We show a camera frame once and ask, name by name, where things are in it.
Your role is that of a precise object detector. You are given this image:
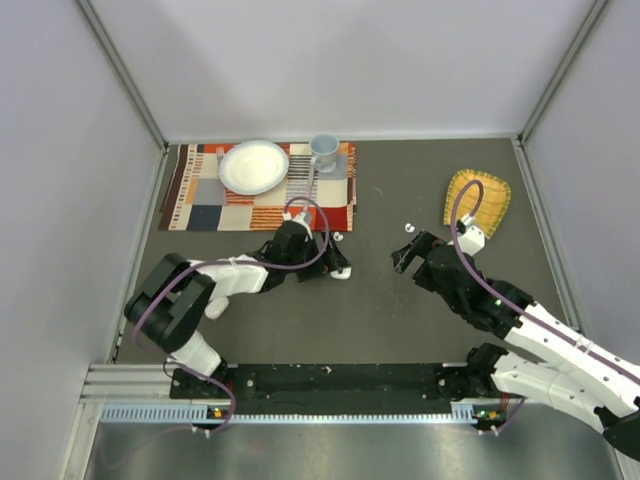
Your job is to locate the colourful patchwork placemat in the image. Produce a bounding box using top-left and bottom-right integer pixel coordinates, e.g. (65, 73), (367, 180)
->
(158, 142), (357, 232)

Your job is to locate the yellow woven leaf dish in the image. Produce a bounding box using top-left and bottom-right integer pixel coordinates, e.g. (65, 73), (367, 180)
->
(443, 169), (512, 239)

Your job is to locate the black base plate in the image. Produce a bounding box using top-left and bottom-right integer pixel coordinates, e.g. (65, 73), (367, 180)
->
(169, 362), (526, 416)

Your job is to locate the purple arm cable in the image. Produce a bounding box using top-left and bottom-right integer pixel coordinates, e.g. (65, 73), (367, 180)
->
(130, 196), (332, 436)
(449, 179), (640, 436)

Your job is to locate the silver fork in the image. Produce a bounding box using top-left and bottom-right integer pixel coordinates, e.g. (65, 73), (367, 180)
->
(216, 146), (225, 165)

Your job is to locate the grey slotted cable duct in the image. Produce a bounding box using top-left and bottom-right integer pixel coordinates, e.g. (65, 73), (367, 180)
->
(100, 403), (498, 426)

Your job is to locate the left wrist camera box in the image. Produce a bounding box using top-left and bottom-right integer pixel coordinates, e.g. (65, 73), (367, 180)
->
(282, 211), (313, 232)

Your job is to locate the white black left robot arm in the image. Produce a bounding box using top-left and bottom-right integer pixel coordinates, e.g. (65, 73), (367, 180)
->
(123, 219), (351, 397)

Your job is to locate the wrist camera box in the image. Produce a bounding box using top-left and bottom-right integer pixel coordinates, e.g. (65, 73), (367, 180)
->
(282, 211), (313, 232)
(456, 214), (486, 257)

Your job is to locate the white earbud charging case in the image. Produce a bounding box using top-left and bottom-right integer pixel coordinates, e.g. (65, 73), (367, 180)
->
(330, 267), (352, 280)

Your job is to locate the white round plate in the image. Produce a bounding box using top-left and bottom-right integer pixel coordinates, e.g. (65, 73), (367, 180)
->
(219, 140), (289, 196)

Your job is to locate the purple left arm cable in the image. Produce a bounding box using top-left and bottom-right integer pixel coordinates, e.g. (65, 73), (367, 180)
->
(130, 196), (332, 436)

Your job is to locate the pink plastic spoon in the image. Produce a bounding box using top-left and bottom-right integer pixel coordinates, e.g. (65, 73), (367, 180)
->
(304, 155), (319, 199)

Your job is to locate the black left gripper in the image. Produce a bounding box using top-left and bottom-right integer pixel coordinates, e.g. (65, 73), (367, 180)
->
(284, 229), (348, 281)

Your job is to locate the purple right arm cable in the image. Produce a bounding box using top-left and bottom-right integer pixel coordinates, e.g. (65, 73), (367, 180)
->
(449, 179), (640, 436)

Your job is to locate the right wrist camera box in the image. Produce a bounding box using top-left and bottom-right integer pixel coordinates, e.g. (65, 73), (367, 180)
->
(456, 214), (486, 257)

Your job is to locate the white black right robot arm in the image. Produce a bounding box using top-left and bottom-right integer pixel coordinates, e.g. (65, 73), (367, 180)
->
(391, 231), (639, 459)

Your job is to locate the light blue cup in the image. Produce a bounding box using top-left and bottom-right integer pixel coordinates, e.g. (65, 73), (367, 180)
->
(309, 133), (340, 173)

